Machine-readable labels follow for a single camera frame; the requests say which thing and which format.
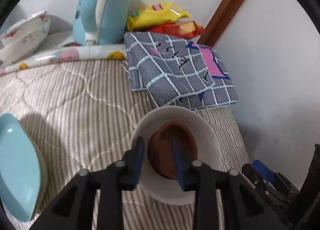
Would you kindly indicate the small brown clay bowl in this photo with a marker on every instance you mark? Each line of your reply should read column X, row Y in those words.
column 159, row 149

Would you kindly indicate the upper patterned white bowl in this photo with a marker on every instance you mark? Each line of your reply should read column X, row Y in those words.
column 23, row 27

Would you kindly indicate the patterned white bowl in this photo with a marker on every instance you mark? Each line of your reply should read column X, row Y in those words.
column 26, row 45
column 23, row 27

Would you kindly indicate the light blue square plate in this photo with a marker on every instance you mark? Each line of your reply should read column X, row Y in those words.
column 20, row 170

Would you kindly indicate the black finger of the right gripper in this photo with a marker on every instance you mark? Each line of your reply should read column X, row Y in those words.
column 264, row 171
column 254, row 177

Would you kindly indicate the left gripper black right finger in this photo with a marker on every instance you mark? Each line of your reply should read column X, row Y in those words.
column 242, row 206

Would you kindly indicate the red snack bag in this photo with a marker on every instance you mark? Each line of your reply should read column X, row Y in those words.
column 186, row 30

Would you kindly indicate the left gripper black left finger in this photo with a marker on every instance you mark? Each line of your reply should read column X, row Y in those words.
column 73, row 207

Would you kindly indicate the yellow snack bag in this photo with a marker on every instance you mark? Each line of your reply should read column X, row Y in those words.
column 154, row 15

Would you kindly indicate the large white bowl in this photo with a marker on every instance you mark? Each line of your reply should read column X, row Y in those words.
column 167, row 190

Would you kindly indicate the lower patterned white bowl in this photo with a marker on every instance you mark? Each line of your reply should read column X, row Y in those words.
column 26, row 45

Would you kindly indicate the fruit print plastic tablecloth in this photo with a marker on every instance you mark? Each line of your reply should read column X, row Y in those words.
column 59, row 47

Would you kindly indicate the brown wooden door frame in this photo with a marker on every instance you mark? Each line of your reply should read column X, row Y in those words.
column 220, row 20

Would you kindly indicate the grey checked folded cloth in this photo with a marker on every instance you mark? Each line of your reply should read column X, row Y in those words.
column 177, row 71

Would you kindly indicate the striped quilted table cover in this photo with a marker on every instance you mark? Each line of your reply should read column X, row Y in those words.
column 82, row 114

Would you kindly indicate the light blue electric kettle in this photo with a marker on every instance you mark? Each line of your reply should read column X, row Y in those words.
column 100, row 22

